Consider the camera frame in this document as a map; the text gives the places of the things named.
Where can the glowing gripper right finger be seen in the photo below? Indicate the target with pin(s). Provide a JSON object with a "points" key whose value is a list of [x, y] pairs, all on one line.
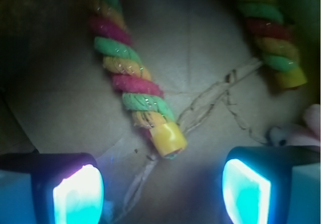
{"points": [[272, 184]]}

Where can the brown paper bag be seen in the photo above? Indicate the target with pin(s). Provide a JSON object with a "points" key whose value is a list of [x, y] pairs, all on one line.
{"points": [[56, 96]]}

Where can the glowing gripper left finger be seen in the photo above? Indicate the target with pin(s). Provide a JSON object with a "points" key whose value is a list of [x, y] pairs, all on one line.
{"points": [[51, 188]]}

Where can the pink plush bunny toy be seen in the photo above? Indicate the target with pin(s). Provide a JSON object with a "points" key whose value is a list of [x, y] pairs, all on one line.
{"points": [[298, 135]]}

